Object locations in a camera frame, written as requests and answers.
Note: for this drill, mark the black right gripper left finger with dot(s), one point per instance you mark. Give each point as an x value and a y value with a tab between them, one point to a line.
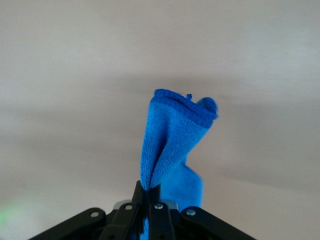
120	222

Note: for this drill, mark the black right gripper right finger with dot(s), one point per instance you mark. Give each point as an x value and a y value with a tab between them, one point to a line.
160	225

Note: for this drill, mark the blue microfibre towel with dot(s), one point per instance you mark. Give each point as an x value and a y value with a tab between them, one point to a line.
172	140

